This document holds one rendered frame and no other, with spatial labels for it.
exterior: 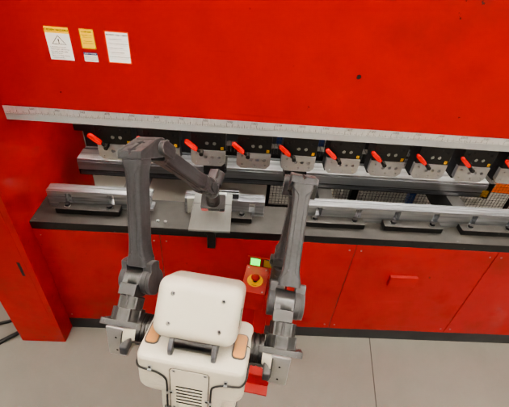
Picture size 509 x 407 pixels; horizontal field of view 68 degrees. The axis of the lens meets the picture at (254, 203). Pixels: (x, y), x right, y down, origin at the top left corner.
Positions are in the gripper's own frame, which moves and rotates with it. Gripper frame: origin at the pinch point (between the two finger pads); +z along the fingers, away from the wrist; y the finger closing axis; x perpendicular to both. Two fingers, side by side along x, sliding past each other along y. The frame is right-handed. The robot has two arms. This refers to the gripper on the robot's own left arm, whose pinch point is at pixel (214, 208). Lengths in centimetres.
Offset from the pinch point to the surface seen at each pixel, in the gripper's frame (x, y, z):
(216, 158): -20.6, 0.4, -8.1
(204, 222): 6.4, 4.0, 1.1
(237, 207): -7.6, -10.0, 17.4
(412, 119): -34, -80, -28
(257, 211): -6.5, -20.2, 19.5
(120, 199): -7.5, 46.6, 16.4
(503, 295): 24, -163, 51
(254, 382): 75, -26, 73
